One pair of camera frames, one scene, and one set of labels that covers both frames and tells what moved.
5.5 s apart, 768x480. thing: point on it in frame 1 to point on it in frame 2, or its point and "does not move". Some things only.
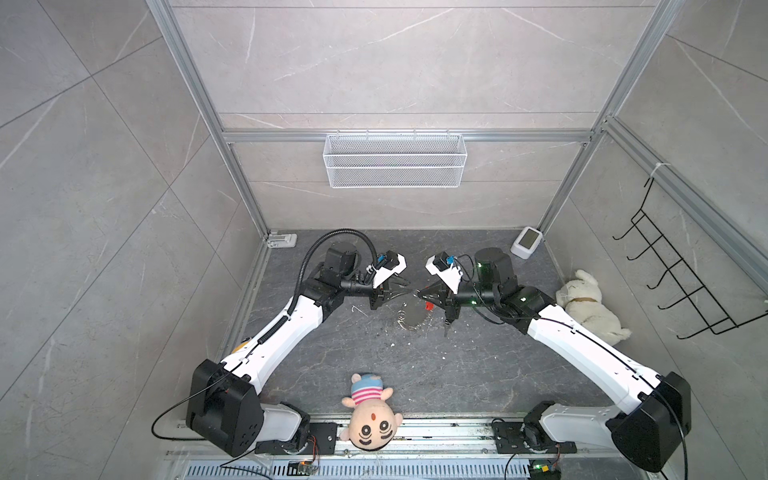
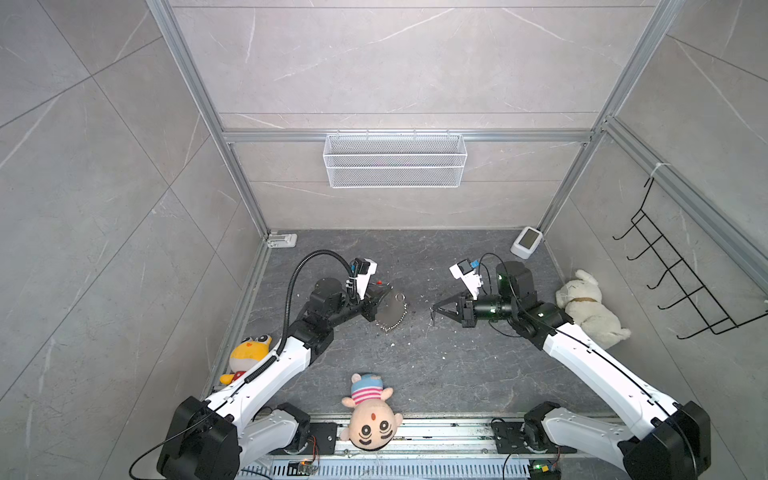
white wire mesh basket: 395,159 does not move
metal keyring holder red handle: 429,306 to 392,310
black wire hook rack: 716,317 does not move
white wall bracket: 281,241 does not move
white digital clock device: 528,242 does not move
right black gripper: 432,293 to 467,306
